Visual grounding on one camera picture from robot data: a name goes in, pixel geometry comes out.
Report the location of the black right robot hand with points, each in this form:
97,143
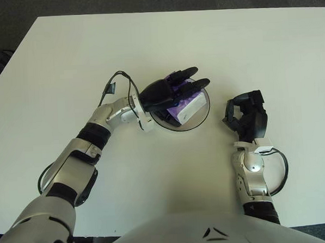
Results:
256,119

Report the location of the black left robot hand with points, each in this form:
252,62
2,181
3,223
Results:
157,94

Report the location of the purple tissue paper pack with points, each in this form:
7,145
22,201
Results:
191,106

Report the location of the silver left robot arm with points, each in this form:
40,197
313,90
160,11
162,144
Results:
118,115

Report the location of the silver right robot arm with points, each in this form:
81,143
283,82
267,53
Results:
252,165

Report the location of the white plate with black rim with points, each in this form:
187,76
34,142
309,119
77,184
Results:
198,119

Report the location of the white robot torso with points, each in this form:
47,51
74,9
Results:
171,235

